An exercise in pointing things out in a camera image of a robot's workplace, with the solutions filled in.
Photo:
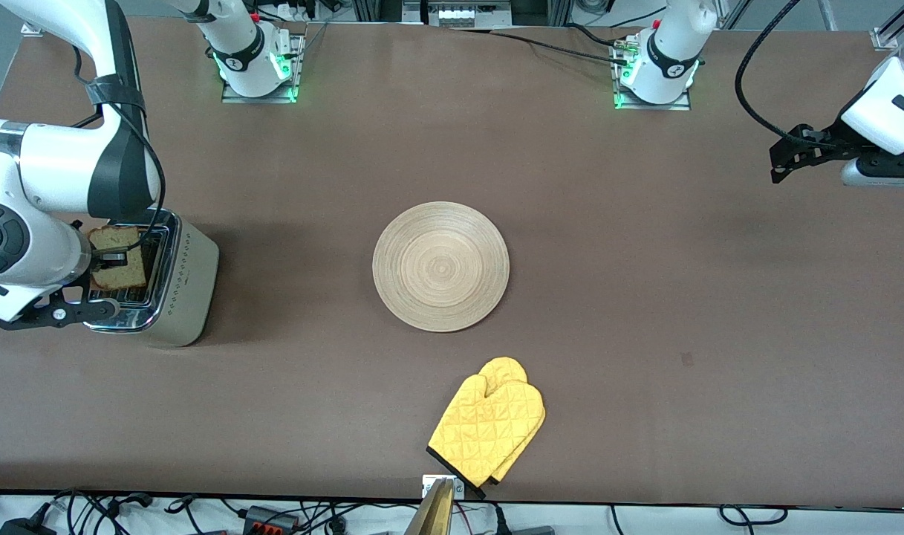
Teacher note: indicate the brown bread slice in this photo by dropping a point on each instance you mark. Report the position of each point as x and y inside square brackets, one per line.
[114, 239]

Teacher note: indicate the round wooden plate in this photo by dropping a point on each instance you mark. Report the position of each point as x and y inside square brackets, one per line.
[440, 267]

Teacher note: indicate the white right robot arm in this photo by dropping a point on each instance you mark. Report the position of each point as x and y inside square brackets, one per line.
[50, 167]

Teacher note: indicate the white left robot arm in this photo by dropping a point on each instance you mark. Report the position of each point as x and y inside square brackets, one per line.
[879, 111]

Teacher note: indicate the silver two-slot toaster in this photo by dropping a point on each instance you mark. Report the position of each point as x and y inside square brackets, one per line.
[192, 282]

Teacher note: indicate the black power adapter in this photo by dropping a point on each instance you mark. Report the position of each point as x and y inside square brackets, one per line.
[28, 527]

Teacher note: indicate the black box with red connectors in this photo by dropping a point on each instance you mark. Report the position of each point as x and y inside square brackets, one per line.
[262, 515]

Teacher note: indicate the yellow quilted oven mitt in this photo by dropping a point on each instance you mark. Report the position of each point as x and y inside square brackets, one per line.
[485, 431]
[503, 368]

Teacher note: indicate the white power strip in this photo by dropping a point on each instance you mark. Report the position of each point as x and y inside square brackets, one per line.
[455, 15]

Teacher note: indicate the gold metal stand bar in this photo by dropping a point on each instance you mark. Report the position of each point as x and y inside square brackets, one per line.
[437, 513]

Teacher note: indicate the metal table corner bracket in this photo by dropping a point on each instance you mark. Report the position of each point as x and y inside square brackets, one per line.
[30, 29]
[884, 41]

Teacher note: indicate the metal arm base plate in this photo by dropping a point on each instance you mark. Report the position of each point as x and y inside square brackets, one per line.
[297, 44]
[678, 106]

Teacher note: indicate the silver stand clamp bracket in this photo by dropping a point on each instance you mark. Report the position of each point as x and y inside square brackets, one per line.
[428, 487]

